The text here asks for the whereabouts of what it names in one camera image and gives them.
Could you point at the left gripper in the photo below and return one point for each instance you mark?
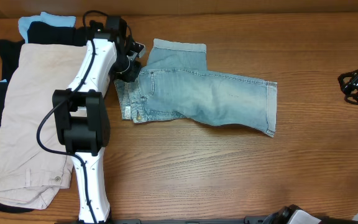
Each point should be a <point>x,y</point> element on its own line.
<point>136,64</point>

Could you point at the light blue denim shorts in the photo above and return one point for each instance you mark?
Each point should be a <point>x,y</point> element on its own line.
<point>176,84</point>

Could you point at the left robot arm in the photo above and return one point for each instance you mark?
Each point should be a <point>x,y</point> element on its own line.
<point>80,113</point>

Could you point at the light blue garment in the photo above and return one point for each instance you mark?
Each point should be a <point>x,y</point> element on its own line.
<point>51,20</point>

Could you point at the black garment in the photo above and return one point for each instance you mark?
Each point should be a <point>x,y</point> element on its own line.
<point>33,167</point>

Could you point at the beige shorts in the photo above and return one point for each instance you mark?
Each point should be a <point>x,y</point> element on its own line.
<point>32,166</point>

